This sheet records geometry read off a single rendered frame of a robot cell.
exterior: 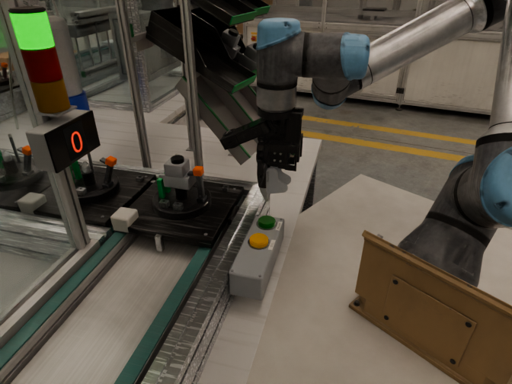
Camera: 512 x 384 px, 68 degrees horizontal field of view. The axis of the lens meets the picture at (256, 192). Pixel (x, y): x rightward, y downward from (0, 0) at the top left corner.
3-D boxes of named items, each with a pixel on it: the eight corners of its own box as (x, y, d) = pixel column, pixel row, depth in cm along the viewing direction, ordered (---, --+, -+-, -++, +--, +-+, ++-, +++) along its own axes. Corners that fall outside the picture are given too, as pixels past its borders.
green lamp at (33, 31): (62, 44, 61) (53, 11, 59) (39, 50, 57) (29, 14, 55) (36, 43, 62) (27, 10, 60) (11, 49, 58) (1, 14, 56)
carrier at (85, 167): (157, 180, 107) (150, 139, 100) (107, 230, 87) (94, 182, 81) (82, 170, 112) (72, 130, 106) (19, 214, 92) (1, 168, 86)
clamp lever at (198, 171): (206, 194, 91) (203, 165, 87) (203, 199, 89) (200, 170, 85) (193, 193, 92) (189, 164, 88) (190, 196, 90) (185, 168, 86)
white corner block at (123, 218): (140, 222, 89) (138, 208, 87) (130, 234, 86) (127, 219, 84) (123, 219, 90) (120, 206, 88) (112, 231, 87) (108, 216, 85)
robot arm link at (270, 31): (304, 23, 61) (251, 21, 62) (300, 91, 67) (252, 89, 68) (306, 17, 68) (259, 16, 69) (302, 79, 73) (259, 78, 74)
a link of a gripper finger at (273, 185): (286, 211, 80) (287, 172, 76) (258, 206, 82) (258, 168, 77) (288, 203, 83) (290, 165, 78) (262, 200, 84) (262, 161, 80)
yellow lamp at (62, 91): (77, 105, 66) (69, 76, 64) (57, 114, 62) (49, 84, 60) (52, 103, 67) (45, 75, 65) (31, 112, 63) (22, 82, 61)
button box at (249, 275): (283, 238, 92) (284, 217, 89) (262, 302, 75) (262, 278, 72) (256, 233, 94) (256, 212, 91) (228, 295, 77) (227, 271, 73)
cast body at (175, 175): (196, 181, 91) (193, 155, 88) (189, 190, 87) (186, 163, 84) (164, 177, 93) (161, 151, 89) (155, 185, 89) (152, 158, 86)
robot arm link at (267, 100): (251, 88, 68) (263, 77, 75) (251, 113, 71) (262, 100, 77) (292, 91, 67) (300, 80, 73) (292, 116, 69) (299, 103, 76)
